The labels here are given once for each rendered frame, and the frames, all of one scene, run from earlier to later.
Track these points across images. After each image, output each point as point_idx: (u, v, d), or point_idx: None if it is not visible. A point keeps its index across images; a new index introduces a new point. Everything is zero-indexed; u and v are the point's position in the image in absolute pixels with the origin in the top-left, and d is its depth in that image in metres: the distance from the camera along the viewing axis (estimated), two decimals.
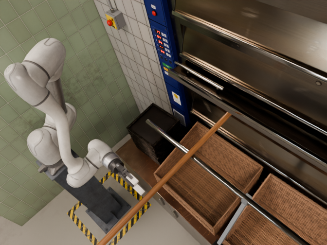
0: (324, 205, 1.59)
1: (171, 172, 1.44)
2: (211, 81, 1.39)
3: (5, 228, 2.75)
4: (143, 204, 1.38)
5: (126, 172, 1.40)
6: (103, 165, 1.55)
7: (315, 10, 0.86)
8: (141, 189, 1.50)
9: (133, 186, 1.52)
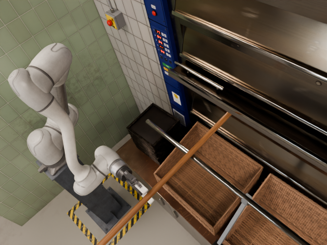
0: (324, 205, 1.59)
1: (171, 172, 1.44)
2: (211, 81, 1.39)
3: (5, 228, 2.75)
4: (143, 204, 1.38)
5: (135, 180, 1.36)
6: (110, 172, 1.51)
7: (315, 10, 0.86)
8: None
9: (141, 194, 1.49)
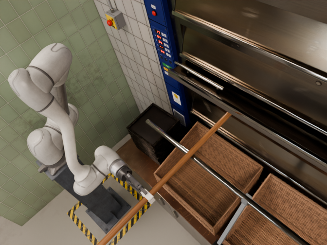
0: (324, 205, 1.59)
1: (171, 172, 1.44)
2: (211, 81, 1.39)
3: (5, 228, 2.75)
4: (143, 204, 1.38)
5: (140, 187, 1.39)
6: (110, 172, 1.51)
7: (315, 10, 0.86)
8: None
9: (141, 193, 1.44)
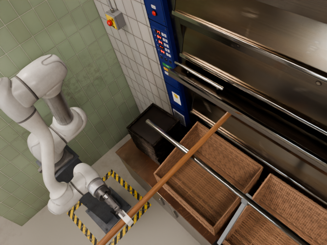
0: (324, 205, 1.59)
1: (150, 192, 1.39)
2: (211, 81, 1.39)
3: (5, 228, 2.75)
4: (121, 227, 1.33)
5: (118, 209, 1.34)
6: (89, 191, 1.46)
7: (315, 10, 0.86)
8: None
9: None
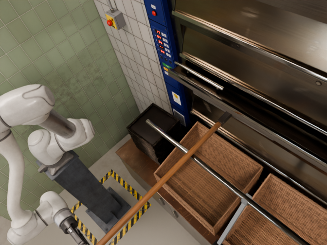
0: (324, 205, 1.59)
1: (117, 225, 1.32)
2: (211, 81, 1.39)
3: (5, 228, 2.75)
4: None
5: (82, 244, 1.27)
6: (55, 223, 1.40)
7: (315, 10, 0.86)
8: None
9: None
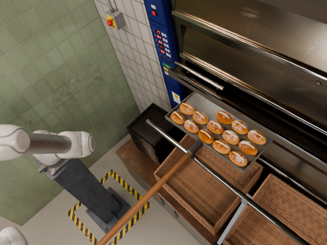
0: (324, 205, 1.59)
1: None
2: (211, 81, 1.39)
3: None
4: None
5: None
6: None
7: (315, 10, 0.86)
8: None
9: None
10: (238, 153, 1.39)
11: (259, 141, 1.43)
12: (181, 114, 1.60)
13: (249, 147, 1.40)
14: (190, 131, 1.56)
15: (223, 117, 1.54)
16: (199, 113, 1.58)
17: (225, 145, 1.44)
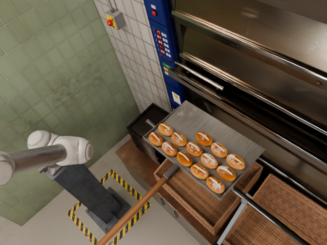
0: (324, 205, 1.59)
1: None
2: (211, 81, 1.39)
3: (5, 228, 2.75)
4: None
5: None
6: None
7: (315, 10, 0.86)
8: None
9: None
10: (215, 179, 1.34)
11: (237, 166, 1.38)
12: (158, 136, 1.55)
13: (227, 172, 1.35)
14: (167, 154, 1.51)
15: (202, 138, 1.49)
16: (177, 134, 1.53)
17: (203, 170, 1.38)
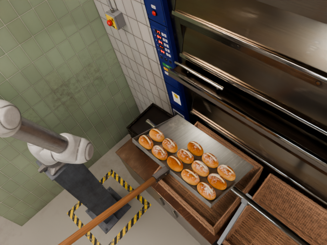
0: (324, 205, 1.59)
1: None
2: (211, 81, 1.39)
3: (5, 228, 2.75)
4: None
5: None
6: None
7: (315, 10, 0.86)
8: None
9: None
10: (208, 184, 1.30)
11: (228, 176, 1.36)
12: (150, 139, 1.51)
13: (219, 180, 1.32)
14: (157, 157, 1.45)
15: (194, 147, 1.48)
16: (170, 139, 1.50)
17: (195, 174, 1.34)
